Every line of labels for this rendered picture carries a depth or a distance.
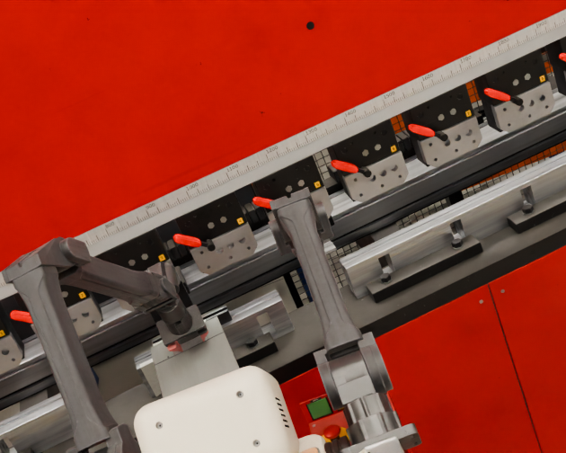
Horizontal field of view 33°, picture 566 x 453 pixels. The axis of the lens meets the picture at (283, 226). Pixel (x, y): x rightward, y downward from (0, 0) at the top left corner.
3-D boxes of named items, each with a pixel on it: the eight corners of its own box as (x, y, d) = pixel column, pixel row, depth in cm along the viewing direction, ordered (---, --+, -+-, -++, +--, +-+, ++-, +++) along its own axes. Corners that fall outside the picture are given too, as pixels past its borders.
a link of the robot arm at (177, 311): (154, 314, 203) (180, 306, 203) (149, 288, 207) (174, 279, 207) (163, 329, 208) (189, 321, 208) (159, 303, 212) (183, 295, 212)
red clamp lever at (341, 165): (335, 161, 216) (373, 171, 219) (330, 155, 220) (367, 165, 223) (332, 169, 217) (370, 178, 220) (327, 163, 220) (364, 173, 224)
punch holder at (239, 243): (203, 278, 223) (174, 219, 216) (197, 263, 230) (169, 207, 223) (260, 251, 224) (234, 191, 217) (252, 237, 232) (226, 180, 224)
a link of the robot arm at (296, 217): (254, 186, 172) (306, 167, 172) (272, 227, 183) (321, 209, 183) (328, 399, 145) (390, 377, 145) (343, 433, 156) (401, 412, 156)
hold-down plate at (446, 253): (375, 304, 233) (372, 294, 232) (368, 294, 238) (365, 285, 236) (483, 252, 235) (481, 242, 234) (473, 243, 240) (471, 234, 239)
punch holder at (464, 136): (429, 171, 228) (409, 110, 220) (416, 160, 235) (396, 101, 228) (484, 144, 229) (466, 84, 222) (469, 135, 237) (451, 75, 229)
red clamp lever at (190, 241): (175, 236, 213) (216, 244, 216) (172, 229, 216) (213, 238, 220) (173, 244, 213) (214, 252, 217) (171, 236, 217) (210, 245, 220)
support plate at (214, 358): (166, 409, 206) (164, 406, 206) (151, 350, 230) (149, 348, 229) (242, 373, 207) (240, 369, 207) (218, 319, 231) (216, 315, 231)
